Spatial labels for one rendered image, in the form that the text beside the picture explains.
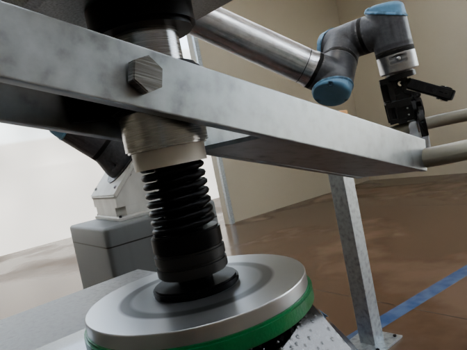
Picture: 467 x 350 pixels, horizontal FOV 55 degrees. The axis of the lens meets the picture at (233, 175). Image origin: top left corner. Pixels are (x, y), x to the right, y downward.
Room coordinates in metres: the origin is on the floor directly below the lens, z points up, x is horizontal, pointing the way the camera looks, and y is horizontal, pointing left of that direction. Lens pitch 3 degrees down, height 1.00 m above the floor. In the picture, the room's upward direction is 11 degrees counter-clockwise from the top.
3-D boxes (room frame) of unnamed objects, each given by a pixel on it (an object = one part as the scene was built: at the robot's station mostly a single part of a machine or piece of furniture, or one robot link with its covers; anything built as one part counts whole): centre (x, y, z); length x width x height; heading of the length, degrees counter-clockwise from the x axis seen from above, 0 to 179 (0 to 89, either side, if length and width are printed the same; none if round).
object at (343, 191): (2.05, -0.48, 0.54); 0.20 x 0.20 x 1.09; 41
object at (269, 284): (0.44, 0.06, 0.87); 0.21 x 0.21 x 0.01
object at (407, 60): (1.10, -0.44, 1.13); 0.10 x 0.09 x 0.05; 164
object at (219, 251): (0.44, 0.06, 0.91); 0.07 x 0.07 x 0.01
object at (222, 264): (0.44, 0.06, 0.90); 0.07 x 0.07 x 0.01
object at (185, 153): (0.44, 0.06, 1.02); 0.07 x 0.07 x 0.04
